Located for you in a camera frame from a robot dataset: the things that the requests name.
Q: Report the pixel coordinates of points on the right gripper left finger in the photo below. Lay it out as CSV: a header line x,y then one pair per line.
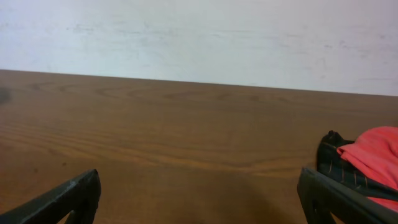
x,y
77,199

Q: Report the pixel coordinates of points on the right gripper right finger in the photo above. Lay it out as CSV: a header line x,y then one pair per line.
x,y
323,198

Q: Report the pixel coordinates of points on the black patterned garment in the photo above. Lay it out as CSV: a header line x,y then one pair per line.
x,y
330,164

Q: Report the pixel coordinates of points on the red t-shirt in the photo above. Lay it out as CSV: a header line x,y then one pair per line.
x,y
374,155

